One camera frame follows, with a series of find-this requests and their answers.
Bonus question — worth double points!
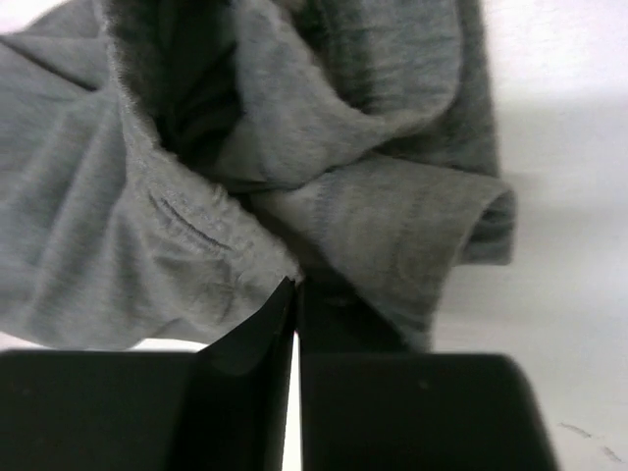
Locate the grey shorts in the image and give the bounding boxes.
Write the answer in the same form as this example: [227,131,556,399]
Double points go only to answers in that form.
[1,1,516,349]

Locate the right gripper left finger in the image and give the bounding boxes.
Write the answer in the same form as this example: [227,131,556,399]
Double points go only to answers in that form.
[1,281,294,470]

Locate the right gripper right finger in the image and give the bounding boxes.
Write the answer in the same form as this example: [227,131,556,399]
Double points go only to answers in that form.
[296,281,558,471]

